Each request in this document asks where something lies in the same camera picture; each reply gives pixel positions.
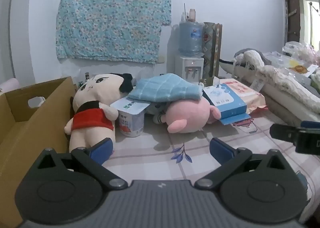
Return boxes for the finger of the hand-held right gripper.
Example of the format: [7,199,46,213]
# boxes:
[269,121,320,154]

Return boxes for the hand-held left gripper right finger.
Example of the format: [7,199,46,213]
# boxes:
[194,138,292,191]

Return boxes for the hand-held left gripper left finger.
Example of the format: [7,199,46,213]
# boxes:
[31,138,128,191]

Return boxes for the white yogurt cup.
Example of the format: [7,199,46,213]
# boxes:
[110,98,152,138]

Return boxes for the pink plush toy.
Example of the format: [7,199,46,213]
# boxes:
[160,98,222,134]

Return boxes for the blue white carton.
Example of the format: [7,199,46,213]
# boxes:
[202,83,252,126]

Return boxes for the black-haired doll plush red top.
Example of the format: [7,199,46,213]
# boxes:
[64,73,134,153]

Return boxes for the green white item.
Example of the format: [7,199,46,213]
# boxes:
[145,102,168,124]

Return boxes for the brown cardboard box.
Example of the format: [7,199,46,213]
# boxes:
[0,76,77,228]

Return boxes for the olive brown packet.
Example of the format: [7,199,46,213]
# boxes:
[199,76,220,86]

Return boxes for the light blue towel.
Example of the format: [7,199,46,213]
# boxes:
[128,73,203,103]

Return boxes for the pink tissue pack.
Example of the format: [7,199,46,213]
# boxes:
[220,79,267,114]

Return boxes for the white knitted blanket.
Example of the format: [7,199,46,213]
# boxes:
[234,50,320,114]

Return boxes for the grey cloth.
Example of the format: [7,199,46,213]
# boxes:
[219,48,273,76]

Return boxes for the clear plastic bags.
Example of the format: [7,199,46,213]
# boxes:
[282,41,320,59]

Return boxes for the patterned rolled mat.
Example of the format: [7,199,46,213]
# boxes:
[202,22,223,79]

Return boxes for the pale pink rolled mat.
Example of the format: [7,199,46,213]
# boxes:
[0,78,20,93]

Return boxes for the blue water jug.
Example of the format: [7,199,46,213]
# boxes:
[179,20,205,57]

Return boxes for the brown wooden door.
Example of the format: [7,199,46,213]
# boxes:
[284,0,302,43]

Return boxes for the blue floral wall cloth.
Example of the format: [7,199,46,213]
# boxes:
[55,0,172,64]

